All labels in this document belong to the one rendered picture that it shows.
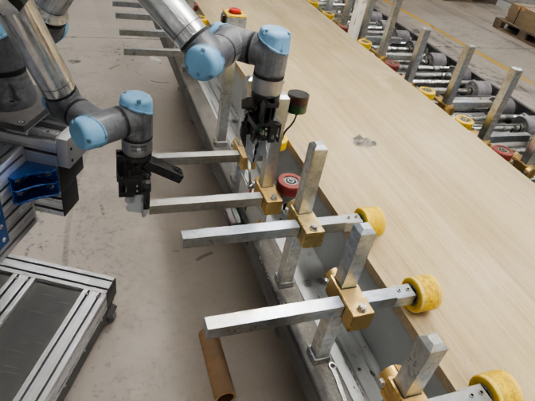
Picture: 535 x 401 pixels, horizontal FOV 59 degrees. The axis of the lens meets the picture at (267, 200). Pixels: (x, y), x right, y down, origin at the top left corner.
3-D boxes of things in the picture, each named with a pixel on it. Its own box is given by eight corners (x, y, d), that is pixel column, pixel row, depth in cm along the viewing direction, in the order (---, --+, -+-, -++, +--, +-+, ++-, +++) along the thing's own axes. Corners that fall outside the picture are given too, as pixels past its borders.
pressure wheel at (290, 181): (276, 218, 142) (283, 188, 136) (268, 202, 148) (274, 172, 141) (300, 216, 145) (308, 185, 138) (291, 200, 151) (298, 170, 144)
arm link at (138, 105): (109, 93, 107) (139, 84, 113) (111, 134, 114) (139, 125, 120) (130, 107, 104) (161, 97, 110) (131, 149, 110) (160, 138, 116)
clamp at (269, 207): (264, 216, 139) (267, 202, 136) (251, 188, 148) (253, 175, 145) (282, 214, 141) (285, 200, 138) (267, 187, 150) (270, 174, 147)
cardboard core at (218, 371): (216, 395, 171) (199, 328, 193) (214, 406, 175) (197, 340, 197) (237, 390, 173) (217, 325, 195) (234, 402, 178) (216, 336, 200)
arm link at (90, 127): (60, 137, 107) (102, 124, 115) (89, 159, 102) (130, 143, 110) (56, 106, 103) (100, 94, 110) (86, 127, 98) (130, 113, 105)
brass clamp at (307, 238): (300, 249, 114) (304, 233, 111) (281, 214, 124) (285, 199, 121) (322, 246, 116) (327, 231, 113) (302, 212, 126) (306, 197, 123)
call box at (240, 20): (224, 38, 160) (227, 14, 156) (220, 31, 165) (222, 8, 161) (244, 39, 163) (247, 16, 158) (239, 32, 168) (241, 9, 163)
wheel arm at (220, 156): (152, 169, 150) (152, 157, 147) (150, 162, 152) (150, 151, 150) (279, 162, 165) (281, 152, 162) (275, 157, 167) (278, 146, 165)
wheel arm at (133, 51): (123, 56, 225) (123, 48, 222) (123, 54, 227) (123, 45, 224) (212, 60, 239) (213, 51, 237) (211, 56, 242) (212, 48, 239)
